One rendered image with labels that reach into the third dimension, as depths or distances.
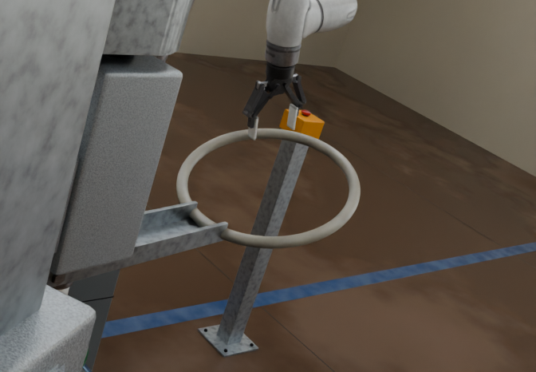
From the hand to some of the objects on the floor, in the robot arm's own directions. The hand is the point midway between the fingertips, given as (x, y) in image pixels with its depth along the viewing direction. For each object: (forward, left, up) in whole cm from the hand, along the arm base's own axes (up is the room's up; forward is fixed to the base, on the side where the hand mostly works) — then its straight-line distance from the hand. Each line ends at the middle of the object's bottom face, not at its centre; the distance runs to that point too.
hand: (272, 129), depth 223 cm
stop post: (-37, +88, -128) cm, 160 cm away
